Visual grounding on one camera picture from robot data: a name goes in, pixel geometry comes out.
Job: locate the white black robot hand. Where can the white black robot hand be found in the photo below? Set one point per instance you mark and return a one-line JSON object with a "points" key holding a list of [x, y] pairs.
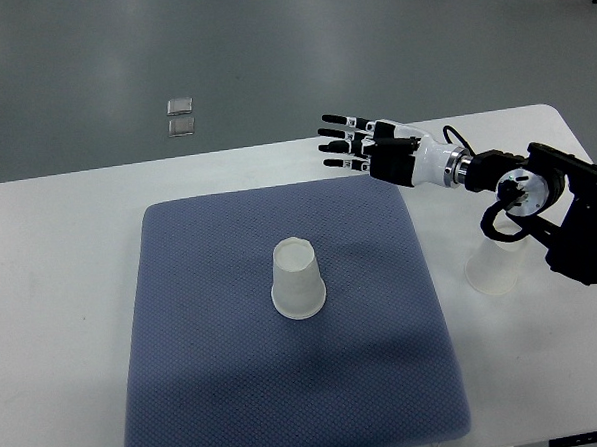
{"points": [[402, 154]]}

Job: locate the white paper cup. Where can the white paper cup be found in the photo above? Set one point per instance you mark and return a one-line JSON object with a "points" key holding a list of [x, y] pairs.
{"points": [[493, 267], [298, 290]]}

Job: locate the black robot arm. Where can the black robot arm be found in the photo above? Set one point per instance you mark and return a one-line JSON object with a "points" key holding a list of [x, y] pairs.
{"points": [[548, 195]]}

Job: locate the white paper cup on mat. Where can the white paper cup on mat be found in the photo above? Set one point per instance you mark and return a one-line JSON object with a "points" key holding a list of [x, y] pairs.
{"points": [[298, 290]]}

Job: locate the lower metal floor plate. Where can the lower metal floor plate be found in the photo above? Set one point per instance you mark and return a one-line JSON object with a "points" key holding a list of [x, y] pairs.
{"points": [[179, 127]]}

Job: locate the metal floor plate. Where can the metal floor plate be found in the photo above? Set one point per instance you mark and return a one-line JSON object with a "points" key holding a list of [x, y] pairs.
{"points": [[178, 106], [179, 127]]}

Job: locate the upper metal floor plate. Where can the upper metal floor plate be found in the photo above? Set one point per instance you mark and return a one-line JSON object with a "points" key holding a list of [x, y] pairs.
{"points": [[178, 106]]}

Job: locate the blue grey fabric mat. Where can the blue grey fabric mat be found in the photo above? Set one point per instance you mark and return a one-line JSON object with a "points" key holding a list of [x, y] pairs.
{"points": [[213, 364]]}

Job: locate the black strip at table edge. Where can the black strip at table edge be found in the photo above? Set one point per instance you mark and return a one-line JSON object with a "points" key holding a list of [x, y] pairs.
{"points": [[574, 440]]}

